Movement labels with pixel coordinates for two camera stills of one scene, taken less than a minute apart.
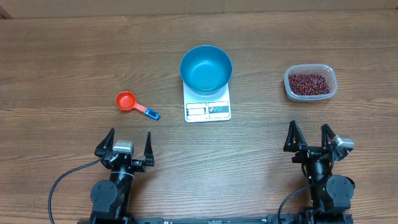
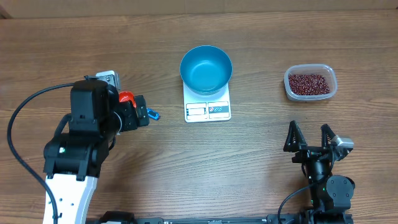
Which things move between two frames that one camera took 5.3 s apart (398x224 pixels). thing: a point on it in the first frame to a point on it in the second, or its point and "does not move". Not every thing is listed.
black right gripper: x=296 y=142 does not move
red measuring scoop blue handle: x=126 y=101 does not move
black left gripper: x=141 y=164 to x=129 y=110
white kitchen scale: x=207 y=108 does not move
